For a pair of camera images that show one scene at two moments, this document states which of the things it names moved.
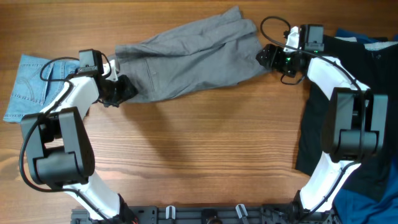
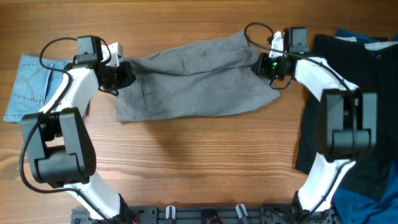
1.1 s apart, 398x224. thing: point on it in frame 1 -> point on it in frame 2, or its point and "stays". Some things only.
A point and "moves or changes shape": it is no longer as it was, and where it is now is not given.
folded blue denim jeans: [38, 81] stays
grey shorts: [210, 53] moves or changes shape
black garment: [375, 65] stays
